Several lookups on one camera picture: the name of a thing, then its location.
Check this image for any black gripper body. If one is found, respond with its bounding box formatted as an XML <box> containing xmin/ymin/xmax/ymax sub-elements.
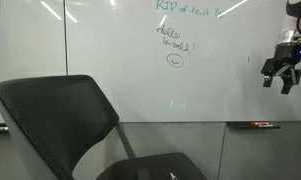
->
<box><xmin>260</xmin><ymin>44</ymin><xmax>301</xmax><ymax>84</ymax></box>

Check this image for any red whiteboard marker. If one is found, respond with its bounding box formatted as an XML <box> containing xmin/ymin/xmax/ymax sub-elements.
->
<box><xmin>249</xmin><ymin>121</ymin><xmax>271</xmax><ymax>127</ymax></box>

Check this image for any black marker tray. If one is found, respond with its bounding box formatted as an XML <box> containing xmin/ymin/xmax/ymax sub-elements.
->
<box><xmin>226</xmin><ymin>121</ymin><xmax>282</xmax><ymax>131</ymax></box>

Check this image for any black mesh office chair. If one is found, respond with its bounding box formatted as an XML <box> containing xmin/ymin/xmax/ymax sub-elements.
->
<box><xmin>0</xmin><ymin>74</ymin><xmax>208</xmax><ymax>180</ymax></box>

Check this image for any large whiteboard panel with writing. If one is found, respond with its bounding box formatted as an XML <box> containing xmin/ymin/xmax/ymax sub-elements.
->
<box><xmin>65</xmin><ymin>0</ymin><xmax>301</xmax><ymax>123</ymax></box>

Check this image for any whiteboard panel with green drawing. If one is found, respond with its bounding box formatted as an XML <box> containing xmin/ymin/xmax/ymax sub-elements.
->
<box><xmin>0</xmin><ymin>0</ymin><xmax>67</xmax><ymax>123</ymax></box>

